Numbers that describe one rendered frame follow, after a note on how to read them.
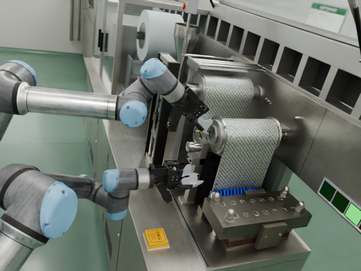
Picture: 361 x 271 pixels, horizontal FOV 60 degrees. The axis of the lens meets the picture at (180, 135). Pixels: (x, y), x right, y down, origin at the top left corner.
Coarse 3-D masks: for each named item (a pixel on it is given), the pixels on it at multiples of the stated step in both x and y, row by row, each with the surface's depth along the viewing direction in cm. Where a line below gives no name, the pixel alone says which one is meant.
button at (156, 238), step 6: (162, 228) 116; (150, 234) 112; (156, 234) 113; (162, 234) 113; (150, 240) 110; (156, 240) 110; (162, 240) 111; (150, 246) 109; (156, 246) 110; (162, 246) 111
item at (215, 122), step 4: (216, 120) 117; (212, 124) 120; (216, 124) 117; (220, 124) 115; (220, 128) 114; (220, 132) 114; (220, 136) 114; (220, 140) 114; (216, 144) 117; (220, 144) 115; (212, 148) 120; (216, 148) 117
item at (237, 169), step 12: (228, 156) 119; (240, 156) 121; (252, 156) 123; (264, 156) 125; (228, 168) 122; (240, 168) 124; (252, 168) 126; (264, 168) 129; (216, 180) 123; (228, 180) 125; (240, 180) 127; (252, 180) 130
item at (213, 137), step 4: (208, 128) 121; (212, 128) 118; (216, 128) 116; (212, 132) 118; (216, 132) 115; (208, 136) 121; (212, 136) 118; (216, 136) 115; (208, 140) 121; (212, 140) 118; (216, 140) 116; (212, 144) 118
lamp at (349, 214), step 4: (352, 204) 101; (352, 208) 101; (356, 208) 100; (348, 212) 102; (352, 212) 101; (356, 212) 100; (360, 212) 98; (348, 216) 102; (352, 216) 101; (356, 216) 100; (360, 216) 98; (352, 220) 101; (356, 220) 100; (356, 224) 100
